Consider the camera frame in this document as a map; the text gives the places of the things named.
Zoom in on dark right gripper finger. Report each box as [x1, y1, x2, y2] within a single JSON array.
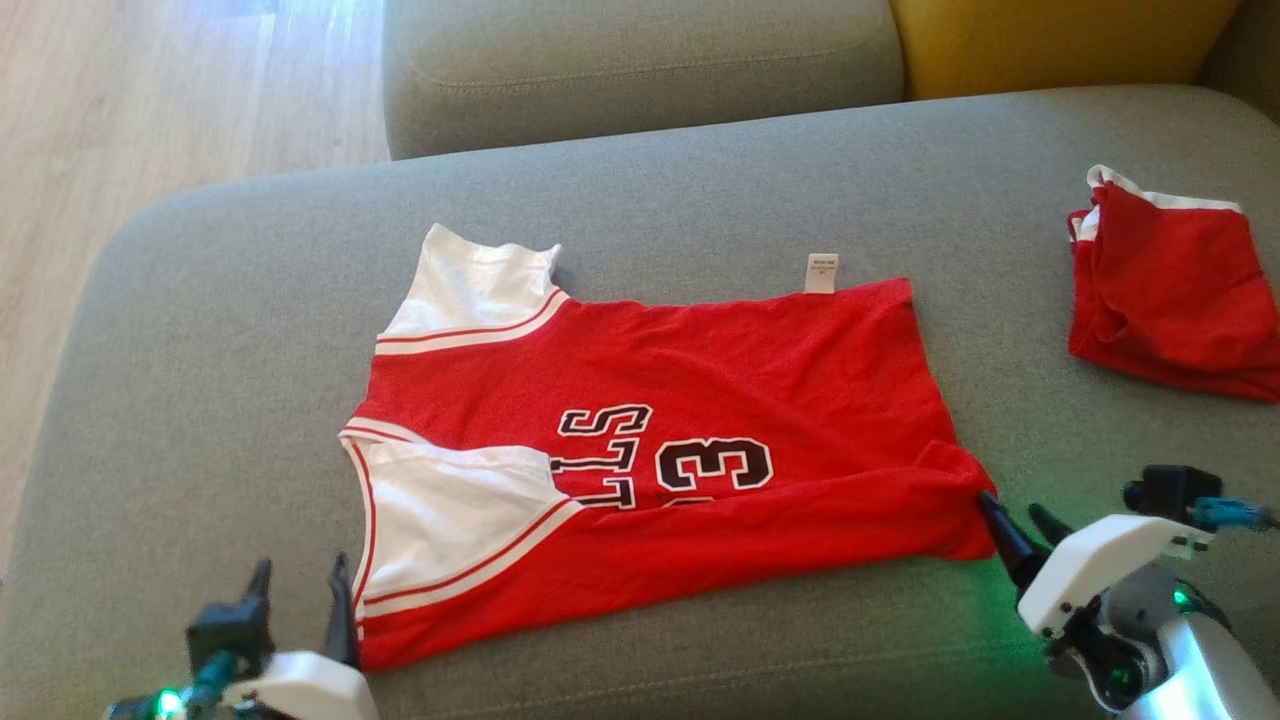
[[1028, 503, 1077, 547], [978, 490, 1052, 592]]

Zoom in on red basketball jersey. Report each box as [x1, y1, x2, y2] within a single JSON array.
[[339, 222, 1002, 674]]

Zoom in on teal plug camera cable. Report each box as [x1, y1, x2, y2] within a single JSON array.
[[184, 650, 242, 717], [1189, 496, 1280, 533]]

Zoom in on grey sofa seat cushion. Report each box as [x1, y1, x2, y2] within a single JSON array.
[[0, 85, 1280, 720]]

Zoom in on red basketball shorts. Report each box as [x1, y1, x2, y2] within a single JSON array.
[[1066, 164, 1280, 404]]

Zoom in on teal plug right camera cable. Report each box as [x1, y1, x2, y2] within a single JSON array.
[[1189, 496, 1280, 533]]

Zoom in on teal plug left camera cable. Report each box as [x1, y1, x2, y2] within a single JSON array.
[[184, 650, 242, 717]]

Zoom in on grey sofa back cushion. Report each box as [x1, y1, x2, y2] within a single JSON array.
[[382, 0, 907, 162], [1194, 0, 1280, 98]]

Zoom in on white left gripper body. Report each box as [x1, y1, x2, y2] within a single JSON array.
[[221, 650, 380, 720]]

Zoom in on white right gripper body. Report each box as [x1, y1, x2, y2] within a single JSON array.
[[1017, 512, 1217, 642]]

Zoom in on yellow sofa cushion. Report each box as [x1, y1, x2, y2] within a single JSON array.
[[889, 0, 1244, 102]]

